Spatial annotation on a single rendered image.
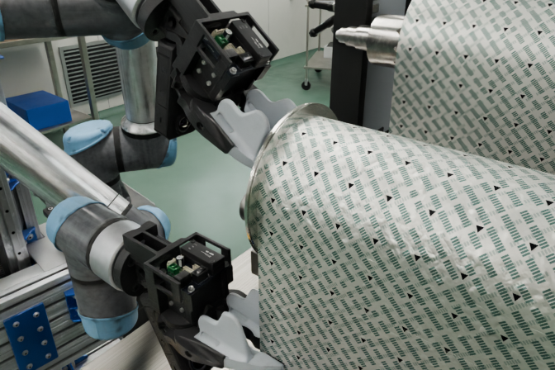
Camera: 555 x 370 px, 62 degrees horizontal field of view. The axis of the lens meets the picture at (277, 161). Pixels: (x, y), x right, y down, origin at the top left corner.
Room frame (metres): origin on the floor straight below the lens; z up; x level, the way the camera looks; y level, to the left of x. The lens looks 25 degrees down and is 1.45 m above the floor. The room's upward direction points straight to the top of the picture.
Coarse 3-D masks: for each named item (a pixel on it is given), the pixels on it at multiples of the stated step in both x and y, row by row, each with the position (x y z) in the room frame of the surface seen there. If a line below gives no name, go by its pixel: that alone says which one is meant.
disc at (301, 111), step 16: (288, 112) 0.36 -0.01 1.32; (304, 112) 0.37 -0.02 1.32; (320, 112) 0.39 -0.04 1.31; (288, 128) 0.35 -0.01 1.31; (272, 144) 0.33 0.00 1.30; (256, 160) 0.32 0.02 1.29; (256, 176) 0.32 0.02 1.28; (256, 192) 0.32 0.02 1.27; (256, 208) 0.32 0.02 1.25; (256, 224) 0.32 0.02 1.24; (256, 240) 0.32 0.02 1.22
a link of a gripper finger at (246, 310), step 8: (232, 296) 0.37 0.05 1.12; (240, 296) 0.36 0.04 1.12; (248, 296) 0.36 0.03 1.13; (256, 296) 0.35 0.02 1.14; (232, 304) 0.37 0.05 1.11; (240, 304) 0.36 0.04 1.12; (248, 304) 0.35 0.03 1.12; (256, 304) 0.35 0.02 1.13; (232, 312) 0.36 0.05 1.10; (240, 312) 0.36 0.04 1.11; (248, 312) 0.35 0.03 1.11; (256, 312) 0.35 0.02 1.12; (240, 320) 0.35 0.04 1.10; (248, 320) 0.35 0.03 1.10; (256, 320) 0.35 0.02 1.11; (248, 328) 0.34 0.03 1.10; (256, 328) 0.34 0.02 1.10; (248, 336) 0.34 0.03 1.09; (256, 336) 0.33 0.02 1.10; (256, 344) 0.33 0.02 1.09
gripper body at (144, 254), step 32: (128, 256) 0.41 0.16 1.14; (160, 256) 0.38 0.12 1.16; (192, 256) 0.39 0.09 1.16; (224, 256) 0.38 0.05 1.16; (128, 288) 0.40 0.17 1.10; (160, 288) 0.35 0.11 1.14; (192, 288) 0.35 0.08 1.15; (224, 288) 0.38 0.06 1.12; (160, 320) 0.36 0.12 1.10; (192, 320) 0.34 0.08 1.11
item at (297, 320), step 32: (288, 288) 0.30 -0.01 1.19; (320, 288) 0.28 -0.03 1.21; (288, 320) 0.30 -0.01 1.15; (320, 320) 0.28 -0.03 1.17; (352, 320) 0.26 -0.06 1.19; (384, 320) 0.25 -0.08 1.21; (288, 352) 0.30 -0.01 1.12; (320, 352) 0.28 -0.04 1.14; (352, 352) 0.26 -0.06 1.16; (384, 352) 0.24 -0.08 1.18; (416, 352) 0.23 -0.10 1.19; (448, 352) 0.22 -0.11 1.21
